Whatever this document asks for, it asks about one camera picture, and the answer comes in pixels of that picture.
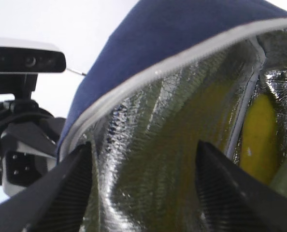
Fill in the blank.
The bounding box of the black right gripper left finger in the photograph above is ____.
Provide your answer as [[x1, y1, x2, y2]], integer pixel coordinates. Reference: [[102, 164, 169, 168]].
[[0, 143, 92, 232]]

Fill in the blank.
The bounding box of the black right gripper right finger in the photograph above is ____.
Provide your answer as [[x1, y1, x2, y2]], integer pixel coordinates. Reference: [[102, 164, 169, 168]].
[[195, 141, 287, 232]]

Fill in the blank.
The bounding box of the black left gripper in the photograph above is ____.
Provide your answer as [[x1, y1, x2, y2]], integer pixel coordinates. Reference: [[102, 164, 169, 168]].
[[0, 73, 65, 196]]

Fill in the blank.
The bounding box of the yellow banana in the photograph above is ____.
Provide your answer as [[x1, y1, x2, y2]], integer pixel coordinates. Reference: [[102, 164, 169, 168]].
[[240, 94, 278, 185]]

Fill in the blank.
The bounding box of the navy blue lunch bag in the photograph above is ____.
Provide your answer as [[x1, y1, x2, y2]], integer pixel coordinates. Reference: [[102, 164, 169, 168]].
[[57, 0, 287, 232]]

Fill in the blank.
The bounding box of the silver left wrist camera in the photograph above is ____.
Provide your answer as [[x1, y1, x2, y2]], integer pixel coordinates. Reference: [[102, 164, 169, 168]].
[[0, 46, 66, 73]]

